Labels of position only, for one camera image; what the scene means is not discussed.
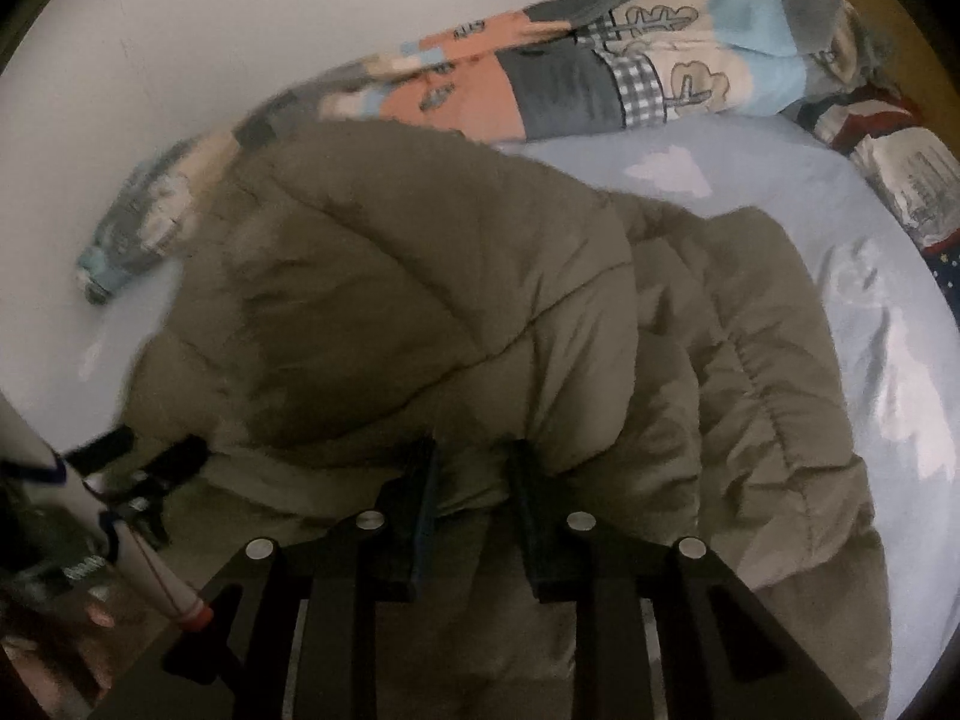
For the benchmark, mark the wooden headboard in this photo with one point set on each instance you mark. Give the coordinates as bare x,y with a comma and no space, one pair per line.
877,7

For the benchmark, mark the red striped pillow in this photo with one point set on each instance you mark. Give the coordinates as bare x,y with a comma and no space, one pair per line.
900,157

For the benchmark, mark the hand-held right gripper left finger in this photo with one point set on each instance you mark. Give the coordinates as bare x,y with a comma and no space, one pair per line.
409,517

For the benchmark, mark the person's left hand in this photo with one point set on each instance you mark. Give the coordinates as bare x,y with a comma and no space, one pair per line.
96,615

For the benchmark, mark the patchwork cartoon quilt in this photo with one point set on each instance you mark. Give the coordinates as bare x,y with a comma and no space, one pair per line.
562,82

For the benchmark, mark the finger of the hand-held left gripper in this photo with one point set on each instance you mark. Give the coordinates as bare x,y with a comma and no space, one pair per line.
97,448
176,459

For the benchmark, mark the blue star print pillow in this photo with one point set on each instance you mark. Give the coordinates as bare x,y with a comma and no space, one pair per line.
949,270

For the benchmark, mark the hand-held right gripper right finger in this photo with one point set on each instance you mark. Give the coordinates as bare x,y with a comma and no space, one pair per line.
536,525

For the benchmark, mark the olive quilted hooded jacket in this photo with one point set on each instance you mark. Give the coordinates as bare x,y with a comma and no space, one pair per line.
450,300

